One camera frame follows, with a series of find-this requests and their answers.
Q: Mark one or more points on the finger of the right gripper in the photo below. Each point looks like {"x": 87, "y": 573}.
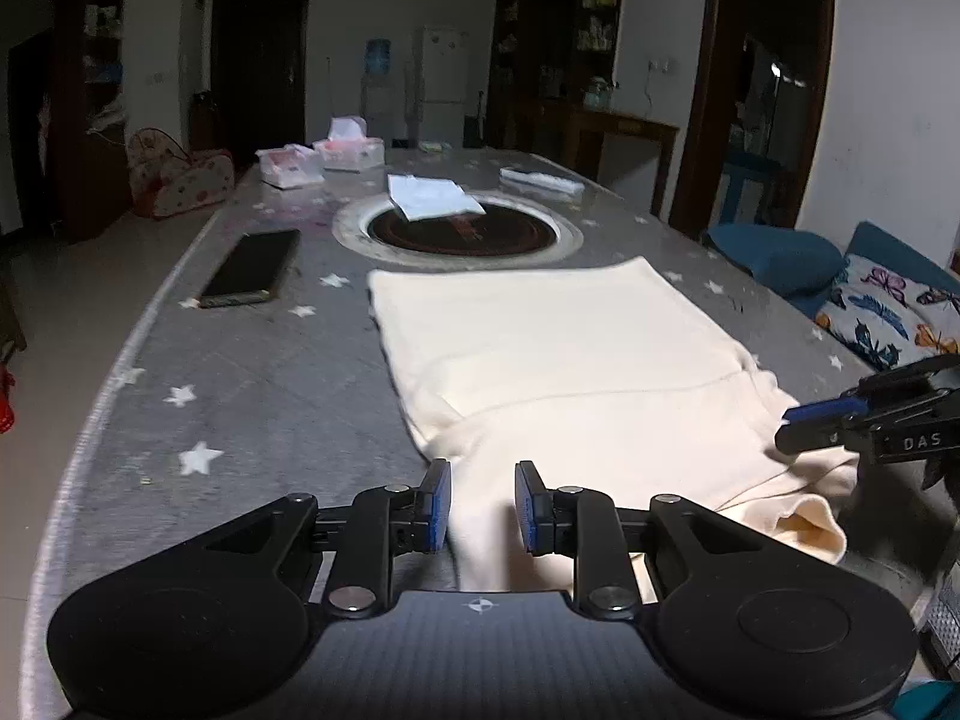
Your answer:
{"x": 800, "y": 437}
{"x": 833, "y": 409}

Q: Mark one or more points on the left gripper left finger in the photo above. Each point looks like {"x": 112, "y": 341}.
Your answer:
{"x": 381, "y": 524}

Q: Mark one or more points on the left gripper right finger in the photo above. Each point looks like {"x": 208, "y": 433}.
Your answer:
{"x": 585, "y": 526}

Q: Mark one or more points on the cream sweatshirt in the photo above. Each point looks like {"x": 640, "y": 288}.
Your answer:
{"x": 605, "y": 378}

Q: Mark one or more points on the butterfly patterned pillow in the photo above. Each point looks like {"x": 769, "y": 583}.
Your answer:
{"x": 887, "y": 319}

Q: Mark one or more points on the blue sofa cushion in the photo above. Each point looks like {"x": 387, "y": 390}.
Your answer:
{"x": 787, "y": 261}

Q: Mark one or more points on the grey star-patterned table mat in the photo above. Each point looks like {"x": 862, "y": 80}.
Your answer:
{"x": 210, "y": 413}

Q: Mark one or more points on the black smartphone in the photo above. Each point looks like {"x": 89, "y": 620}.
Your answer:
{"x": 253, "y": 270}

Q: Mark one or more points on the round induction cooktop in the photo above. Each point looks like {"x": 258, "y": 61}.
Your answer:
{"x": 512, "y": 233}

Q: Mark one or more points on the white folded paper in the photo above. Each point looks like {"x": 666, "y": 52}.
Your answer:
{"x": 422, "y": 199}

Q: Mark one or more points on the white remote control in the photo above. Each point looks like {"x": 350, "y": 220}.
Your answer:
{"x": 544, "y": 181}

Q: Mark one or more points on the pink wet wipes pack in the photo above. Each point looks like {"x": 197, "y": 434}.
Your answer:
{"x": 293, "y": 166}

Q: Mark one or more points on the white tissue box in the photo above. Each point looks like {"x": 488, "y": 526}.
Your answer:
{"x": 348, "y": 147}

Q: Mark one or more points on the dark wooden side table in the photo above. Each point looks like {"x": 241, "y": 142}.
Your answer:
{"x": 612, "y": 147}

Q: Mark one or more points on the red plastic stool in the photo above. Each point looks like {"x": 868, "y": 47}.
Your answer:
{"x": 7, "y": 417}

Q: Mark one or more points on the polka dot baby seat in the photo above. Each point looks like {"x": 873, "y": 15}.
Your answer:
{"x": 167, "y": 180}

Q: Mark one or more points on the water dispenser with blue bottle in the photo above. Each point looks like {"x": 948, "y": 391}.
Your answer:
{"x": 377, "y": 90}

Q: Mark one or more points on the white refrigerator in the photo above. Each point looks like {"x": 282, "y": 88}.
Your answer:
{"x": 442, "y": 83}

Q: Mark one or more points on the dark entrance door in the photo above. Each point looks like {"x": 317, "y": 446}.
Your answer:
{"x": 258, "y": 75}

